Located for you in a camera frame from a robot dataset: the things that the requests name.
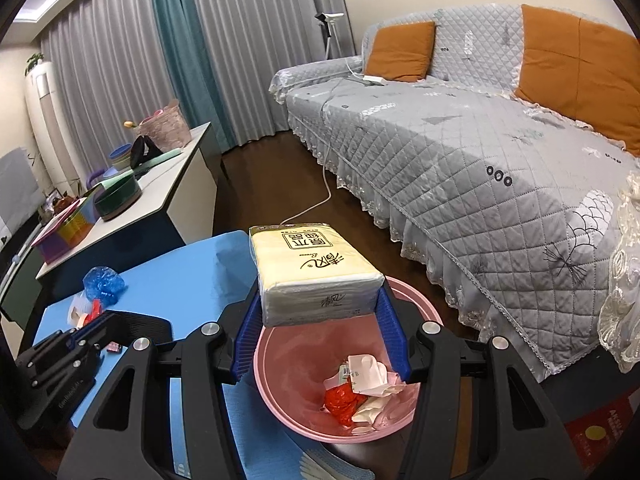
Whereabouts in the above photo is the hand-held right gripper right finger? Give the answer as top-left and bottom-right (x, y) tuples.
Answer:
(376, 285), (586, 480)

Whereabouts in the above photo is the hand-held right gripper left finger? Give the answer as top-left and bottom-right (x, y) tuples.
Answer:
(56, 280), (263, 480)

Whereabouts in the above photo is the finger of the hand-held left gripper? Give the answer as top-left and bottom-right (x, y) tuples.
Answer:
(70, 321), (112, 358)
(31, 329), (81, 361)

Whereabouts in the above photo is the white green printed wrapper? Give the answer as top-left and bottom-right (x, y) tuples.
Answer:
(67, 292), (101, 326)

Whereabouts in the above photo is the blue plastic bag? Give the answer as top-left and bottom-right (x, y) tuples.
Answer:
(82, 266), (126, 306)

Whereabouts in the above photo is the cream paper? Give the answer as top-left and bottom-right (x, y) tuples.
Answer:
(351, 394), (401, 424)

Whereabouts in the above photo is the pink plastic bin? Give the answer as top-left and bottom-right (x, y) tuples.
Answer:
(252, 275), (446, 445)

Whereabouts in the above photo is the red plastic bag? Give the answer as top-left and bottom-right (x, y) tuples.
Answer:
(322, 382), (373, 426)

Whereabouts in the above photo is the pale yellow tissue pack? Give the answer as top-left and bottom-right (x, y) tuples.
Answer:
(248, 220), (385, 328)

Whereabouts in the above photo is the dark television cabinet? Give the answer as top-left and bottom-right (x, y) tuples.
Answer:
(0, 220), (46, 321)

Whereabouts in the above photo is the blue table mat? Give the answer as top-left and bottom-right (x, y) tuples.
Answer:
(37, 230), (376, 480)

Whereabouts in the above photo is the colourful striped box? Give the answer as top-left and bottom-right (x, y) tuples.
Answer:
(31, 195), (98, 265)

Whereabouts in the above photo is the dark green round bowl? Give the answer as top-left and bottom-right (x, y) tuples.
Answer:
(94, 175), (142, 222)

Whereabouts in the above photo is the television with grey cover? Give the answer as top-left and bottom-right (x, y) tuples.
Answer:
(0, 147), (43, 241)

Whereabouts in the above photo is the white topped coffee table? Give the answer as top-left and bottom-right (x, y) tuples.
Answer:
(36, 121), (221, 301)

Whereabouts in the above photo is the sofa with grey quilted cover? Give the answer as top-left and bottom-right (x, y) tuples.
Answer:
(269, 2), (640, 376)

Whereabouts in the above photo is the mint green flat tray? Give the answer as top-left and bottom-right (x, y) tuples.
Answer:
(102, 147), (186, 186)

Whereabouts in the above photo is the white standing air conditioner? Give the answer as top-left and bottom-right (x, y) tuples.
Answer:
(25, 60), (81, 201)

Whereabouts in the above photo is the red cardboard box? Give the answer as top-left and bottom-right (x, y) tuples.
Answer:
(565, 395), (640, 480)

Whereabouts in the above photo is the pink woven basket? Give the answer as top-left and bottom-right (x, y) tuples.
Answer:
(135, 100), (193, 148)

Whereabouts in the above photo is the cream lace cloth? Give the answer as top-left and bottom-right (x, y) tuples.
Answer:
(597, 170), (640, 373)

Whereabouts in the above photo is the grey curtain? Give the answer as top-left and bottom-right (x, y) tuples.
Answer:
(40, 0), (166, 186)
(187, 0), (361, 146)

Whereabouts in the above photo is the small orange cushion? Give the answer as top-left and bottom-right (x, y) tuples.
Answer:
(362, 21), (437, 82)

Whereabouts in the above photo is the teal curtain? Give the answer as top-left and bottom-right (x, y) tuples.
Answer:
(150, 0), (236, 148)

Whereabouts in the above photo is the large orange cushion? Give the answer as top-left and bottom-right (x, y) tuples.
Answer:
(514, 4), (640, 158)

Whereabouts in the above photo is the thick white power cable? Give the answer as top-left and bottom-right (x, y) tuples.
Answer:
(280, 57), (371, 226)

